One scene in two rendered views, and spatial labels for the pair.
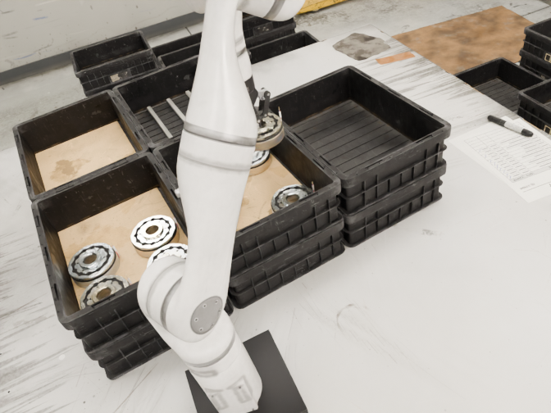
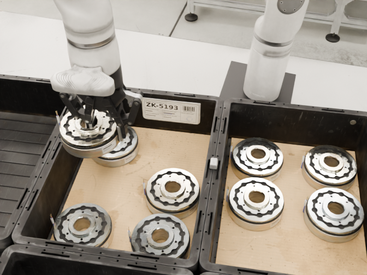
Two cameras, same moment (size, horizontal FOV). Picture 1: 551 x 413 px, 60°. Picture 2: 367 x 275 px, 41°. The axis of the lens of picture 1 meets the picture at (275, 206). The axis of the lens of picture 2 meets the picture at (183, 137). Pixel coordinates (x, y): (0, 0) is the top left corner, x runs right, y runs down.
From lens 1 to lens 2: 140 cm
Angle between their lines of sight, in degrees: 87
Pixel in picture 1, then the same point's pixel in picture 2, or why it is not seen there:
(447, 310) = not seen: hidden behind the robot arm
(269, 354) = (228, 91)
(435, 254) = not seen: hidden behind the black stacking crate
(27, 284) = not seen: outside the picture
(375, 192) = (51, 111)
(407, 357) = (146, 85)
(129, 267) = (297, 197)
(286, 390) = (234, 72)
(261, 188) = (113, 193)
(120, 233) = (289, 247)
